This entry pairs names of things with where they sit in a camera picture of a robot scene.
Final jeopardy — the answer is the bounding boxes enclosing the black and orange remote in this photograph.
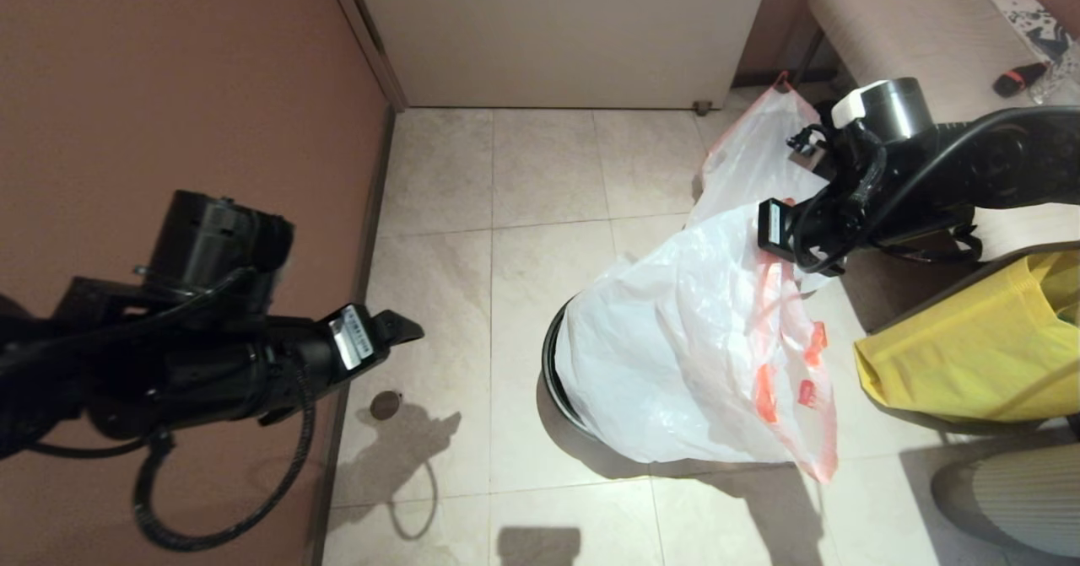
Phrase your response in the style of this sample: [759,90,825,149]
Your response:
[993,61,1049,99]

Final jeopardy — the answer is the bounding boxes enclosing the white door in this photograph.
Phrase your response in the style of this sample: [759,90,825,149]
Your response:
[344,0,777,112]

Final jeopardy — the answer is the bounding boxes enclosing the small silver wrist camera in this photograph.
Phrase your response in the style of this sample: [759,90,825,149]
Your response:
[757,198,791,256]
[327,305,375,371]

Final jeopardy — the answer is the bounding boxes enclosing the thin black wrist camera cable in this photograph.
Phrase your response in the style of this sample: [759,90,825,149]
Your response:
[791,105,1080,277]

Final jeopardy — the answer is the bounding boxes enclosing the grey ribbed rounded object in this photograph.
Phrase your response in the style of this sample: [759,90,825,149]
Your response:
[931,444,1080,560]

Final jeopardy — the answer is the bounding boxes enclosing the black braided cable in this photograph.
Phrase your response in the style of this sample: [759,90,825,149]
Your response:
[132,364,316,551]

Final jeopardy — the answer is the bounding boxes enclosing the beige bench with metal legs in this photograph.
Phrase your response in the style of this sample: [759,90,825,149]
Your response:
[797,0,1080,263]

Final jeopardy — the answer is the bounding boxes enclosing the yellow bag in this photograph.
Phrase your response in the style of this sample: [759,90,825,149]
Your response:
[854,250,1080,425]

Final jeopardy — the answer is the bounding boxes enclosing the black and white brochure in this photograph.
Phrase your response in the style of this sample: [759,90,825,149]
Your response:
[991,0,1078,65]

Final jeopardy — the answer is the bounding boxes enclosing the translucent white trash bag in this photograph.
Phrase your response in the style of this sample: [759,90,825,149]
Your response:
[554,203,839,482]

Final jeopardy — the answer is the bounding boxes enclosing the used translucent orange-drawstring trash bag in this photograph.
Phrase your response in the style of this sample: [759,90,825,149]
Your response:
[690,73,838,299]

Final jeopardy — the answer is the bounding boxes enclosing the black trash bin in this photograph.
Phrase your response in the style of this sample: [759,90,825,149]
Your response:
[543,300,610,445]

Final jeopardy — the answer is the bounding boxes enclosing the beige door frame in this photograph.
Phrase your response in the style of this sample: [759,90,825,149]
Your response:
[319,0,411,114]

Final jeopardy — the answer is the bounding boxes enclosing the black cable with plug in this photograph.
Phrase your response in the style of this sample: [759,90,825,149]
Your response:
[21,435,157,462]

